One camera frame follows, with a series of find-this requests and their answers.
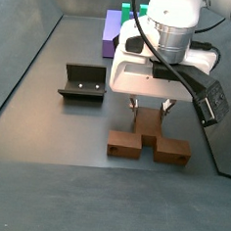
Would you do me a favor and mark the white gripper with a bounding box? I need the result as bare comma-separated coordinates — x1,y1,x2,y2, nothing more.
109,16,216,119

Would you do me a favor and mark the black angle fixture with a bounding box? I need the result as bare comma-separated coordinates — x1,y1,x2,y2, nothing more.
58,63,107,102

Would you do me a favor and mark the brown T-shaped block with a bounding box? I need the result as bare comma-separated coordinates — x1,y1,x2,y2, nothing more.
107,107,191,166

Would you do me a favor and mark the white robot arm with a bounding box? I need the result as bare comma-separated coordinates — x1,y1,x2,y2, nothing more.
109,0,216,126

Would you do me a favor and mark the black cable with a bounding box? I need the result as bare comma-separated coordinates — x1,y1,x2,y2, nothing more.
123,0,228,104

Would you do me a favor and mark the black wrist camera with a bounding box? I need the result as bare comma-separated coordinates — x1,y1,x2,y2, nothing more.
147,61,231,130

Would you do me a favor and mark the purple base block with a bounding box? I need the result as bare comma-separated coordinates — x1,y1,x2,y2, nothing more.
101,9,140,61

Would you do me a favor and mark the green U-shaped block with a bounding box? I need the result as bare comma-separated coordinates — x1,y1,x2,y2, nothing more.
120,2,148,23

